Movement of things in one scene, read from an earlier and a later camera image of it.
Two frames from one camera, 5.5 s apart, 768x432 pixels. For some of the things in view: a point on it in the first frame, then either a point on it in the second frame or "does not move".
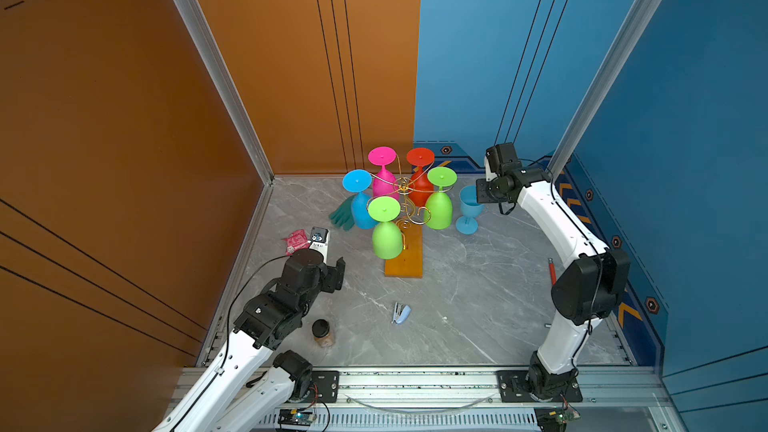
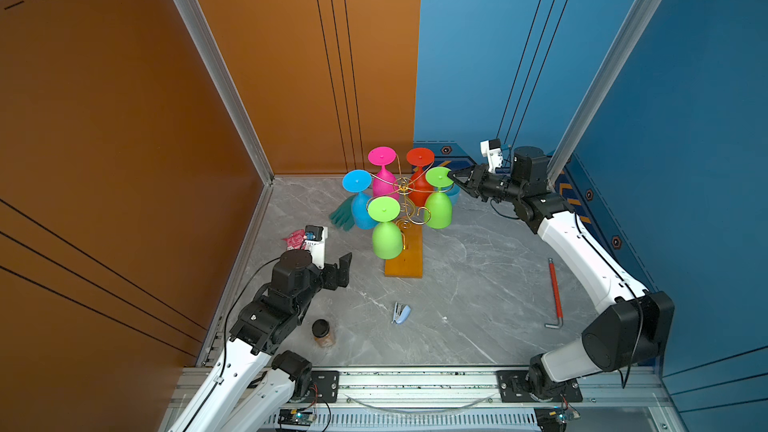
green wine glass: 438,209 does not move
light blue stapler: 401,313 does not move
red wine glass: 422,181 does not move
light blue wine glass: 470,209 to 452,191
